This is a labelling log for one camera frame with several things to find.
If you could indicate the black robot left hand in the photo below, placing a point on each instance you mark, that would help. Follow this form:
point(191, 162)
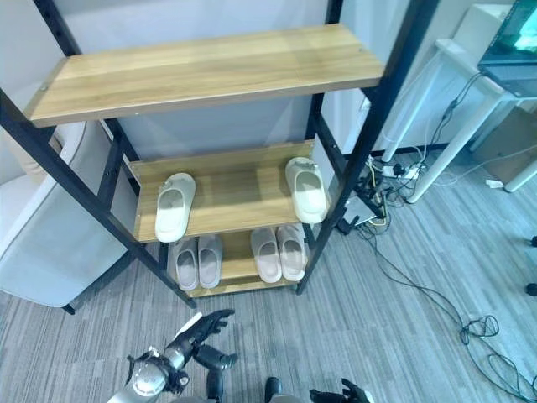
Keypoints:
point(205, 325)

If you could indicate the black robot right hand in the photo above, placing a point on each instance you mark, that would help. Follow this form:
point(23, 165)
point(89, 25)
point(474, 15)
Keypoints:
point(340, 392)

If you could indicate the dark robot left foot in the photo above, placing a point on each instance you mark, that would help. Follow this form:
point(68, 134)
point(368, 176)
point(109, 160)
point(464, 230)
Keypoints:
point(216, 386)

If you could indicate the dark robot foot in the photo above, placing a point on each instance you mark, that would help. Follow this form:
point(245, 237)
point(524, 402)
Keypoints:
point(216, 386)
point(273, 388)

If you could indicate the light grey slipper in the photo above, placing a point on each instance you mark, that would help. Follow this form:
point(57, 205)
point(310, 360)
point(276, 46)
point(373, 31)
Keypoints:
point(186, 264)
point(210, 262)

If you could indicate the dark robot right foot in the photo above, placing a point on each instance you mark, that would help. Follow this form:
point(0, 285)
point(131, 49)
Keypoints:
point(273, 388)

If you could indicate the short wooden shelf board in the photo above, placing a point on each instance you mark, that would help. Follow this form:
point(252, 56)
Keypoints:
point(235, 260)

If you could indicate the beige pink slipper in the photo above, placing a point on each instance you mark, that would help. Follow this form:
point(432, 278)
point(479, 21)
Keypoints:
point(266, 256)
point(291, 252)

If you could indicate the cream white slipper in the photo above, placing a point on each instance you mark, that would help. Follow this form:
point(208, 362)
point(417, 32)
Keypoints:
point(309, 193)
point(173, 210)

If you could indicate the medium wooden shelf board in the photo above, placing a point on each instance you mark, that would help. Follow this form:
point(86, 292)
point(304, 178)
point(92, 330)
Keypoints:
point(239, 189)

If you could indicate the white upholstered chair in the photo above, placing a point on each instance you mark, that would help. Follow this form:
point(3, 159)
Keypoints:
point(46, 243)

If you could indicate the silver flat network device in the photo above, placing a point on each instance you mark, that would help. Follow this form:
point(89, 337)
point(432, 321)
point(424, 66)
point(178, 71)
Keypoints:
point(363, 210)

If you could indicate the black chair caster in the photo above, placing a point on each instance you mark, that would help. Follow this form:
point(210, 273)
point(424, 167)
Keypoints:
point(532, 288)
point(533, 241)

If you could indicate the white power strip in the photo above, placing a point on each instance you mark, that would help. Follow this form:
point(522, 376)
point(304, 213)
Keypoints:
point(405, 170)

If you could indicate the long wooden shelf board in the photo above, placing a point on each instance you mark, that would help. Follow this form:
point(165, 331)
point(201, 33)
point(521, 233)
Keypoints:
point(201, 71)

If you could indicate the small white plug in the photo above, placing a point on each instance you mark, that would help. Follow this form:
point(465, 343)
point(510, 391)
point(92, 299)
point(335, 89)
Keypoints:
point(495, 183)

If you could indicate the brown cardboard box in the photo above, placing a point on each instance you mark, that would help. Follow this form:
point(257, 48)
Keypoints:
point(509, 138)

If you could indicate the white desk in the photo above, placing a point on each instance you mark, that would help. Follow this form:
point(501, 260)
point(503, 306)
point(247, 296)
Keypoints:
point(457, 54)

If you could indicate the open laptop computer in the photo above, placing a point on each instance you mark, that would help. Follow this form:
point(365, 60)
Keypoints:
point(509, 46)

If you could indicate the black metal shoe rack frame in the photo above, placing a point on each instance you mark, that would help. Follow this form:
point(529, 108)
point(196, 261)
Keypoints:
point(371, 126)

